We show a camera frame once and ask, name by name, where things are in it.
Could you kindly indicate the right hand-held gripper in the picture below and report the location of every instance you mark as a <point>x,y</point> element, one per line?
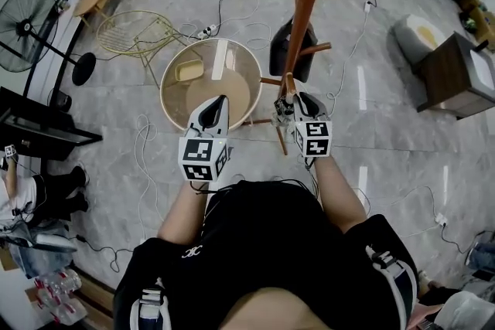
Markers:
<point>315,141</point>

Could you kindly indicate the round beige glass-top table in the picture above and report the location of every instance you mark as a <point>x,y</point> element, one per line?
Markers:
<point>232,89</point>

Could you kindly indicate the orange-brown wooden coat rack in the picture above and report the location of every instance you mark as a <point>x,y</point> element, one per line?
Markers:
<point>299,31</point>

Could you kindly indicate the cardboard box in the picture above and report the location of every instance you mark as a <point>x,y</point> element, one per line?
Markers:
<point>481,19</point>

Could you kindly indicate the yellow tray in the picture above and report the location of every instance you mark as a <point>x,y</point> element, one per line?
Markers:
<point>189,70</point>

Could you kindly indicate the black glass-top cabinet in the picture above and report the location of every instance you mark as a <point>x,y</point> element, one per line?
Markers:
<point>38,143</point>

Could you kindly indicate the person's black shirt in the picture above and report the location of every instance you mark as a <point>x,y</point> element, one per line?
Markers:
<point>270,243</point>

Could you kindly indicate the person's right forearm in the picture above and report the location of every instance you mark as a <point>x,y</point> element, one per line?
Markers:
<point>336,193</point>

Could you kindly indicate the dark brown cabinet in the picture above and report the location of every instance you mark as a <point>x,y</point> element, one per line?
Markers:
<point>444,89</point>

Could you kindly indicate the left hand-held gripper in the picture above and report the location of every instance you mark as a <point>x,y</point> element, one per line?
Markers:
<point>197,160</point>

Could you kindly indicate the person's left forearm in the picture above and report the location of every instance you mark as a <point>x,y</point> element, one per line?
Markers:
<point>181,216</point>

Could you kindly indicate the pack of plastic bottles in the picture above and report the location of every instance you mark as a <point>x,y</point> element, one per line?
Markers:
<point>58,293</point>

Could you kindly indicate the white power strip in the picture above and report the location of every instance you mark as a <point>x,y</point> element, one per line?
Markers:
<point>368,5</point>
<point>207,31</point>
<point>441,219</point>

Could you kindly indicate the black bag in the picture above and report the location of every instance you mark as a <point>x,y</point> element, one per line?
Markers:
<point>278,58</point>

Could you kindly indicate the black standing fan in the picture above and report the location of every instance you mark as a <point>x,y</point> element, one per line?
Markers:
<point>83,69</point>

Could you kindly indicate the egg-shaped floor cushion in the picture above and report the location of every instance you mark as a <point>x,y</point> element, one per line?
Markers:
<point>410,38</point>

